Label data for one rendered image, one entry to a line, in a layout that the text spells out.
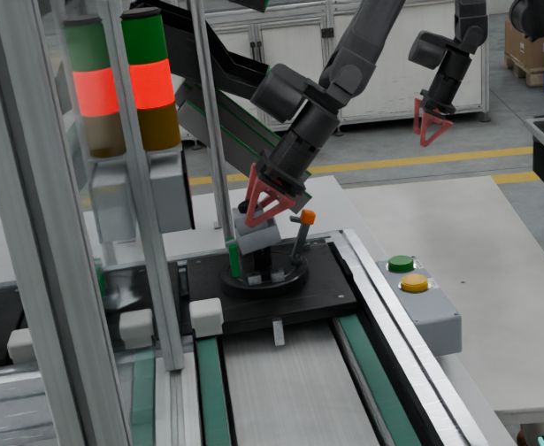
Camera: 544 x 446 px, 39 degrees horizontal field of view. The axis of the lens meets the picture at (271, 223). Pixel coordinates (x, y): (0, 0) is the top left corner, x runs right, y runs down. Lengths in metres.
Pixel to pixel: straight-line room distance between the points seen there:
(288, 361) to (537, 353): 0.37
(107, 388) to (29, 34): 0.16
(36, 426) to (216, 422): 0.30
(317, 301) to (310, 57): 4.20
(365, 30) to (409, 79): 4.20
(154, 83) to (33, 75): 0.58
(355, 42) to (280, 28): 4.09
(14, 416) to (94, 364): 0.78
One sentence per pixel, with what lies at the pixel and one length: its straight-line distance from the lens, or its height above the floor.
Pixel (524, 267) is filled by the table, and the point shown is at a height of 0.86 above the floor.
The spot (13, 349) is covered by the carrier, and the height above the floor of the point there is 0.98.
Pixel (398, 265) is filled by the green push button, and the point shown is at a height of 0.97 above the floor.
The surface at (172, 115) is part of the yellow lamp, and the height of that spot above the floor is 1.30.
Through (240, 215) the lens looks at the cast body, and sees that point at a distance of 1.16.
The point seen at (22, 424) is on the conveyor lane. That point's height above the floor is 0.89.
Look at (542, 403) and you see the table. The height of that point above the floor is 0.86.
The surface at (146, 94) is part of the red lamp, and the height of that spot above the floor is 1.33.
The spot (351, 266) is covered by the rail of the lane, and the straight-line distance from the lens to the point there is 1.26.
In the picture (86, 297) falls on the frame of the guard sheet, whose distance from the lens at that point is 0.35.
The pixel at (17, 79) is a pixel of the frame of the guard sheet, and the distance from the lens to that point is 0.33.
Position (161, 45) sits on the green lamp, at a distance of 0.90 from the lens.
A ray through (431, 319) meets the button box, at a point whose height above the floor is 0.96.
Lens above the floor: 1.51
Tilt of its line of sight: 22 degrees down
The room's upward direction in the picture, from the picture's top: 7 degrees counter-clockwise
